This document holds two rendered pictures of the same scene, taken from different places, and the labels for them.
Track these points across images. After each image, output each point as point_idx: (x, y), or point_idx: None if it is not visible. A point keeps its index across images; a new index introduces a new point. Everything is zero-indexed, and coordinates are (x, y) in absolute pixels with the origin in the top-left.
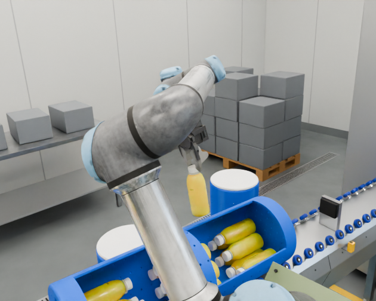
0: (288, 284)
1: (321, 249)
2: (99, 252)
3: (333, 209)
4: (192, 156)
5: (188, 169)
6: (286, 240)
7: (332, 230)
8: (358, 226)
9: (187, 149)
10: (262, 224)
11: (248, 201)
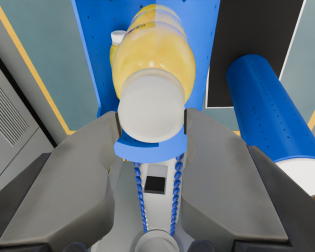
0: None
1: None
2: None
3: (148, 184)
4: (84, 174)
5: (152, 82)
6: (97, 115)
7: (151, 163)
8: (135, 177)
9: (193, 235)
10: None
11: (161, 141)
